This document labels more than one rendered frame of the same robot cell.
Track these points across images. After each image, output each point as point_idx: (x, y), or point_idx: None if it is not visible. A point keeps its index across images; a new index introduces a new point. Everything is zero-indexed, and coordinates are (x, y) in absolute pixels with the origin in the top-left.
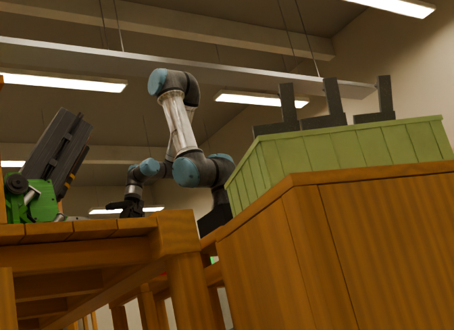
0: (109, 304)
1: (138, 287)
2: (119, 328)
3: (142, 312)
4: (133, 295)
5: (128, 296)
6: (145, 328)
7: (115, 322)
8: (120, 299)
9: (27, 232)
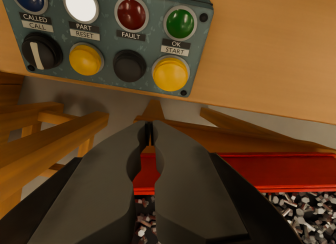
0: (312, 142)
1: (142, 117)
2: (258, 133)
3: (150, 114)
4: (176, 121)
5: (205, 126)
6: (151, 111)
7: (276, 134)
8: (248, 132)
9: None
